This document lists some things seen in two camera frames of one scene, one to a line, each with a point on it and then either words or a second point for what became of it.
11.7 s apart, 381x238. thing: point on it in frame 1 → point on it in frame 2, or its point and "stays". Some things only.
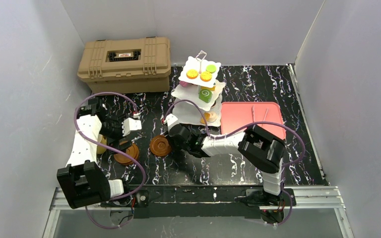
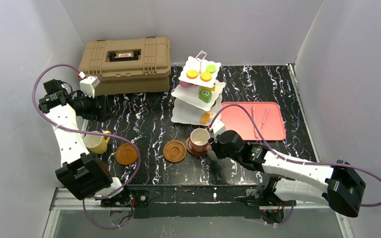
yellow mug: (100, 150) stays
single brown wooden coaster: (160, 145) → (174, 151)
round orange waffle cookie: (192, 74) stays
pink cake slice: (183, 84) stays
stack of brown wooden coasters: (132, 150) stays
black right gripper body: (173, 135) → (215, 144)
